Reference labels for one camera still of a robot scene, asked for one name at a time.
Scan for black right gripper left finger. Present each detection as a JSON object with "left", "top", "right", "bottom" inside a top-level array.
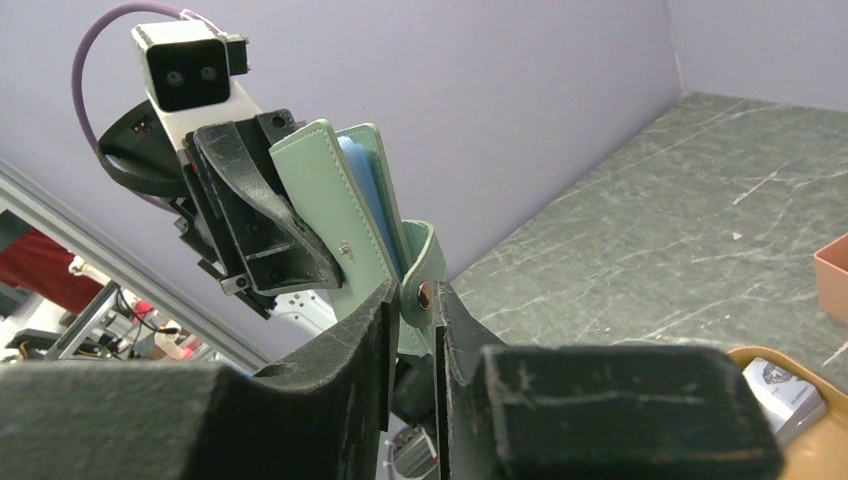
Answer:
[{"left": 1, "top": 281, "right": 399, "bottom": 479}]

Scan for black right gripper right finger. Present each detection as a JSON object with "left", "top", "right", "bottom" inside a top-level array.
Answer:
[{"left": 431, "top": 282, "right": 785, "bottom": 479}]

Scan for yellow oval tray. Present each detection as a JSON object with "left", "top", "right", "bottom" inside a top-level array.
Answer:
[{"left": 729, "top": 346, "right": 847, "bottom": 479}]

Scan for mint green card holder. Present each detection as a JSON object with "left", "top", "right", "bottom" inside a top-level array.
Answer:
[{"left": 269, "top": 119, "right": 448, "bottom": 357}]

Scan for silver credit card stack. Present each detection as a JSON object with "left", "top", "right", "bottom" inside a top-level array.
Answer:
[{"left": 743, "top": 357, "right": 827, "bottom": 445}]

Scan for orange desk file organizer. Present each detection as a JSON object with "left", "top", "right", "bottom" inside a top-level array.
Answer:
[{"left": 814, "top": 234, "right": 848, "bottom": 323}]

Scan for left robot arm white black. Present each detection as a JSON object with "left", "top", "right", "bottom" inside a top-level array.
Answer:
[{"left": 96, "top": 101, "right": 343, "bottom": 334}]

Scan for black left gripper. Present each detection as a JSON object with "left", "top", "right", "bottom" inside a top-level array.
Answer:
[{"left": 179, "top": 109, "right": 343, "bottom": 318}]

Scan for aluminium frame beam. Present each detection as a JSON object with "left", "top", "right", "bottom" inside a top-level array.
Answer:
[{"left": 1, "top": 159, "right": 271, "bottom": 370}]

